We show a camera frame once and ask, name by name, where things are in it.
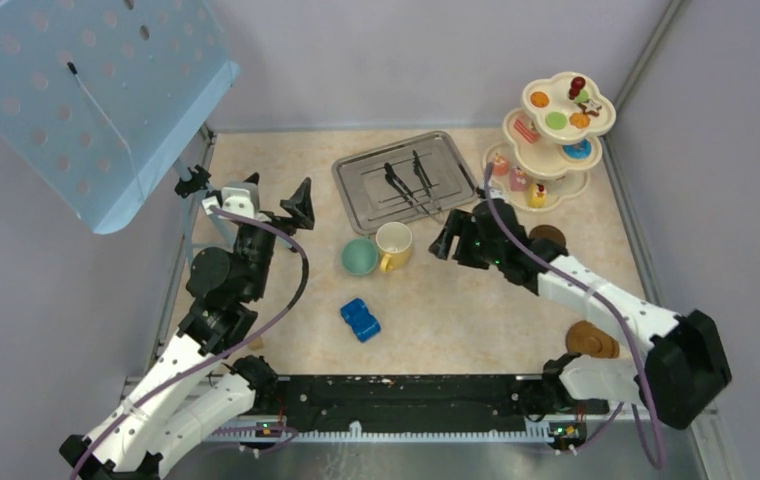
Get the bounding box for black-tipped metal tongs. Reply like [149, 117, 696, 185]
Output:
[383, 150, 443, 223]

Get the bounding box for dark brown round coaster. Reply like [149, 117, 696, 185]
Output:
[529, 224, 567, 247]

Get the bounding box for stainless steel tray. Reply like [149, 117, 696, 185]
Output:
[331, 131, 477, 235]

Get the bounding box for yellow cake slice toy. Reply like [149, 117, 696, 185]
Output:
[528, 183, 548, 209]

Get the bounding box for pink dome cupcake toy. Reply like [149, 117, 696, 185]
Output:
[490, 152, 512, 177]

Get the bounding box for pink swirl roll cake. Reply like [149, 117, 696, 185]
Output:
[508, 167, 531, 192]

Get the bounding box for teal cup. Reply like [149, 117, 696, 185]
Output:
[340, 238, 379, 276]

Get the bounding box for pink strawberry cake slice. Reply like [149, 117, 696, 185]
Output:
[513, 114, 541, 144]

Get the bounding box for blue frosted donut toy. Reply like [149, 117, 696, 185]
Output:
[562, 139, 592, 161]

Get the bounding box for orange swirl cookie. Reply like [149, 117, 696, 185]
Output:
[530, 91, 550, 108]

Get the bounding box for orange flower cookie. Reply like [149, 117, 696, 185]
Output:
[569, 112, 591, 130]

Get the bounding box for chocolate star cookie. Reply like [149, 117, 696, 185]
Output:
[578, 98, 603, 117]

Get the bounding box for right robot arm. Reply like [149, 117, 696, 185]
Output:
[428, 199, 732, 430]

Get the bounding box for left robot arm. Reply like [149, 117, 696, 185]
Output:
[59, 174, 315, 479]

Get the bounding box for yellow mug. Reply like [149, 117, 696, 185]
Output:
[375, 222, 414, 273]

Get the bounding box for small wooden block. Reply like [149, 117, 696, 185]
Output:
[247, 337, 264, 351]

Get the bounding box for cream three-tier dessert stand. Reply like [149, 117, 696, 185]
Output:
[482, 71, 617, 213]

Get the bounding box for light brown wooden coaster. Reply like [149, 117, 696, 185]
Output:
[565, 320, 620, 359]

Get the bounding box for blue toy car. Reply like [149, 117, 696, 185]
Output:
[340, 298, 381, 343]

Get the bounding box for blue perforated music stand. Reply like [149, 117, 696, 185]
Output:
[0, 0, 240, 234]

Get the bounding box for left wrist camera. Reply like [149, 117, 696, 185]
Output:
[201, 182, 260, 220]

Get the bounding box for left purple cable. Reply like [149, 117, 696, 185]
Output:
[68, 206, 311, 480]

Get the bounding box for purple cable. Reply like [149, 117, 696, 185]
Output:
[68, 206, 311, 480]
[482, 162, 667, 470]

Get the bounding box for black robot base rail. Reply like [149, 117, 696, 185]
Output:
[250, 374, 610, 434]

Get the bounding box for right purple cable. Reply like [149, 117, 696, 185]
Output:
[482, 162, 667, 470]

